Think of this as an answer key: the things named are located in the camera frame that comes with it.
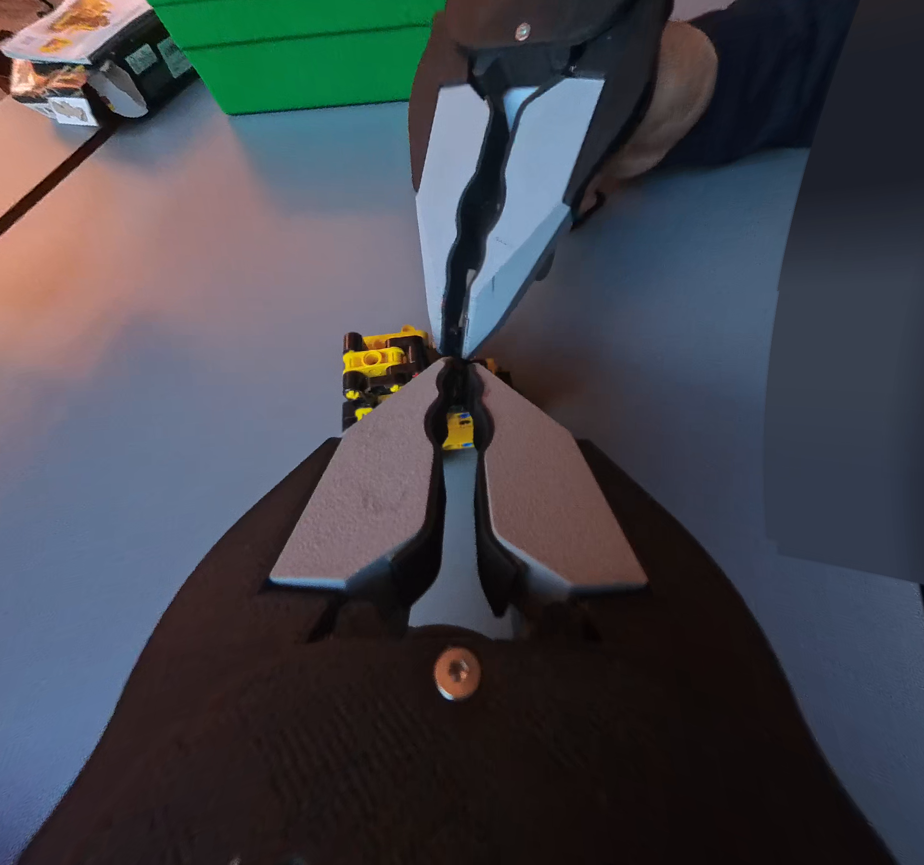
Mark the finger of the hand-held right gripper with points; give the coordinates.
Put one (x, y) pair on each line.
(440, 194)
(548, 158)

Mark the person's right hand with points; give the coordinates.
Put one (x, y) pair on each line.
(682, 85)

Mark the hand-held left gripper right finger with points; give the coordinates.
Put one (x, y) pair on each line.
(556, 511)

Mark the green plastic bin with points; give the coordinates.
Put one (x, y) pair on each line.
(303, 35)

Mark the yellow black lego model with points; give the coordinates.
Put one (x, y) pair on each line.
(372, 358)

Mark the white yellow instruction booklet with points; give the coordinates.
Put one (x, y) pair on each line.
(79, 21)

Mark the black lego set box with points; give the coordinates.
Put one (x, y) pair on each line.
(164, 78)

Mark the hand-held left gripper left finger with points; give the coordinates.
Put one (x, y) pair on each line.
(361, 504)

